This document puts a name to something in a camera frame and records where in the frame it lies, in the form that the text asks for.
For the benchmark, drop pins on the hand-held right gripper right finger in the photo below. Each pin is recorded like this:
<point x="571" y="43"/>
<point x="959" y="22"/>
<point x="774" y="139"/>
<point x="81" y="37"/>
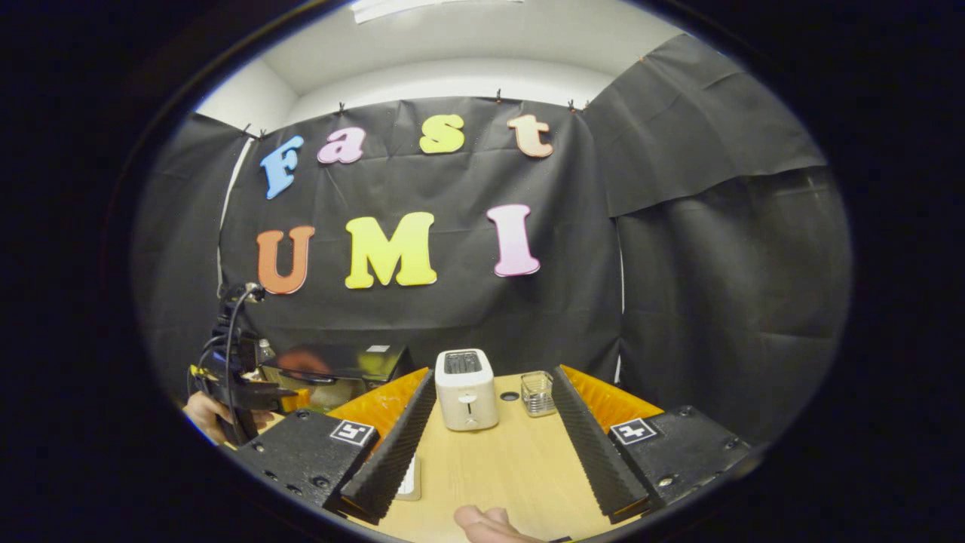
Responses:
<point x="595" y="445"/>

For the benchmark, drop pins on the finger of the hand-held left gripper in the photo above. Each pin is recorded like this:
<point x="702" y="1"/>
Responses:
<point x="265" y="394"/>

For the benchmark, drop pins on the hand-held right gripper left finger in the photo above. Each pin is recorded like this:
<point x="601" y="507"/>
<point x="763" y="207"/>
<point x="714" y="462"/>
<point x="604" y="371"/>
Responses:
<point x="396" y="452"/>

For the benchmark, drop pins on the black electric oven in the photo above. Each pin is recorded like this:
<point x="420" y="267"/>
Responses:
<point x="339" y="362"/>

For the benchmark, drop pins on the clear plastic water bottle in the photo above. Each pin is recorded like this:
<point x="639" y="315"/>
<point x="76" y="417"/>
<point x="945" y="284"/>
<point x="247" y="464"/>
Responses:
<point x="266" y="351"/>

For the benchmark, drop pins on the clear glass utensil cup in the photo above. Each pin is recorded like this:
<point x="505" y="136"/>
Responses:
<point x="538" y="396"/>

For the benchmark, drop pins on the white toaster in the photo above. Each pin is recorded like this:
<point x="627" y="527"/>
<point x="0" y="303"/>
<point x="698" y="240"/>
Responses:
<point x="467" y="392"/>

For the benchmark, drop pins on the black backdrop cloth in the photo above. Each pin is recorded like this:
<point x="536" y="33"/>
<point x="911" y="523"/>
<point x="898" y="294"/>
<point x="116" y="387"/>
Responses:
<point x="678" y="264"/>

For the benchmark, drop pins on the long ceiling light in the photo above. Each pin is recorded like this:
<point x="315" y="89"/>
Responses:
<point x="433" y="7"/>

